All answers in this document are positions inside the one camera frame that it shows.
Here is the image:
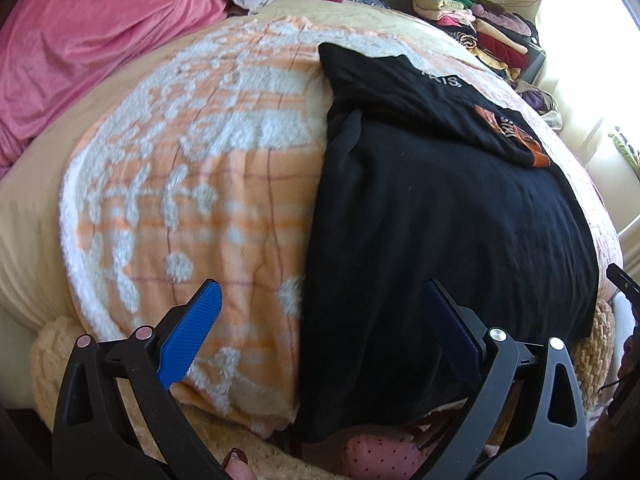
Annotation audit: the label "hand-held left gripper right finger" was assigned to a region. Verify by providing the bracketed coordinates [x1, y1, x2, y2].
[415, 279, 591, 480]

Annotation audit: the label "colourful cloth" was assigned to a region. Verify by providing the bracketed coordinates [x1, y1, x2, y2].
[609, 127, 640, 176]

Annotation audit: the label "black nightstand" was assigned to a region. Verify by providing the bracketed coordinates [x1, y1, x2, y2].
[520, 42, 547, 83]

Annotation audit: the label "person's left hand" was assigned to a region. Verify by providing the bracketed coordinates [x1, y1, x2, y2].
[221, 449, 261, 480]

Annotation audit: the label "pink duvet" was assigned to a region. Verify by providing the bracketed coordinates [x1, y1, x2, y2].
[0, 0, 241, 176]

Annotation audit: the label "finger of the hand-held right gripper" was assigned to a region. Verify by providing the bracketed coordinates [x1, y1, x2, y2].
[606, 262, 640, 321]

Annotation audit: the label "stack of folded clothes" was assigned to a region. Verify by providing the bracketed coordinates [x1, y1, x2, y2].
[414, 0, 543, 81]

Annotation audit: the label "black sweater with orange cuffs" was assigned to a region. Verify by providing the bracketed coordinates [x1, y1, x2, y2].
[292, 41, 600, 443]

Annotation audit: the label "beige bed cover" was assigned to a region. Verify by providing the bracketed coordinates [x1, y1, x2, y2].
[0, 0, 481, 361]

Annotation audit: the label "cream fluffy blanket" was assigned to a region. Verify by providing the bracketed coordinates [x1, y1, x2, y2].
[30, 300, 618, 480]

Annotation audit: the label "pink dotted pants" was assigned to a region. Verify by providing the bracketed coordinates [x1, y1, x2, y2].
[340, 432, 426, 480]

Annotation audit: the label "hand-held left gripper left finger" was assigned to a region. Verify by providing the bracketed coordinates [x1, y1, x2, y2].
[51, 280, 236, 480]

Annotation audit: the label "orange and white plaid blanket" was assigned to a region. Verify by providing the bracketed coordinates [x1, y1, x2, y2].
[59, 20, 623, 436]

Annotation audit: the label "bright window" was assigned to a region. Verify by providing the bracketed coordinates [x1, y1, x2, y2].
[535, 0, 640, 126]

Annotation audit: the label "purple clothes pile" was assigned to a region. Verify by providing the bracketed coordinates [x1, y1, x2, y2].
[515, 80, 563, 128]

